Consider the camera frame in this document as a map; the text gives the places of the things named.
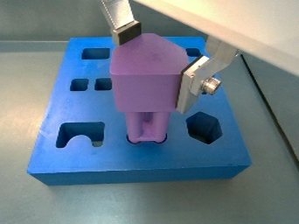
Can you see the purple three-prong peg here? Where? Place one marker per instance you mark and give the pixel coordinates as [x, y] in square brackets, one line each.
[146, 72]

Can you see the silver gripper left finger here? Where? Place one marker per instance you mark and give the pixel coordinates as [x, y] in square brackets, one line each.
[123, 25]

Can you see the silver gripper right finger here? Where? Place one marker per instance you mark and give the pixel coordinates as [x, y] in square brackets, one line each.
[198, 75]

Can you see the blue foam shape-sorter block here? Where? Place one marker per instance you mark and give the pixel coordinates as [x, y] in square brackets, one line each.
[82, 147]

